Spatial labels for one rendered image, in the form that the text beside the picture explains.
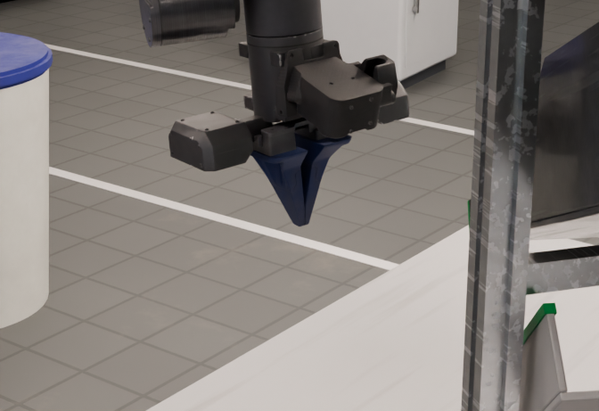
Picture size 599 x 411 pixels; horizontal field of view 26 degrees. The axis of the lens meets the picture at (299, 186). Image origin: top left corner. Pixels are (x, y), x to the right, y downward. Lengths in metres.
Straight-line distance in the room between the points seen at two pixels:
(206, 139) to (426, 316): 0.55
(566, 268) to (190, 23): 0.41
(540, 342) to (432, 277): 0.91
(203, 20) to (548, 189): 0.40
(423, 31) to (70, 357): 2.77
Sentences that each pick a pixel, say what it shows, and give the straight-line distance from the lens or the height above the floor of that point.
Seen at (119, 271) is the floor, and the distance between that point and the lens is 3.72.
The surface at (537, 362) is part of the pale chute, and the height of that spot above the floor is 1.19.
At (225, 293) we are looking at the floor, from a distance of 3.56.
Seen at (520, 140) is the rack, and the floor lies 1.29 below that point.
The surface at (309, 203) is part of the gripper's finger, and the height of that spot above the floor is 1.11.
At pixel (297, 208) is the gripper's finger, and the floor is 1.11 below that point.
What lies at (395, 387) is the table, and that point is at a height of 0.86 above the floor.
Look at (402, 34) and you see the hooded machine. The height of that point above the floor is 0.26.
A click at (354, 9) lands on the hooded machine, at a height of 0.35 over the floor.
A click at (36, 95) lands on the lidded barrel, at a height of 0.59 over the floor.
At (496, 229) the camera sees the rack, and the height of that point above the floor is 1.25.
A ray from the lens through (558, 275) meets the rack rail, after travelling 0.60.
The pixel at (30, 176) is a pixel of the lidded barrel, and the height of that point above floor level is 0.39.
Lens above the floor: 1.46
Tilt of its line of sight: 20 degrees down
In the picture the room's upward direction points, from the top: straight up
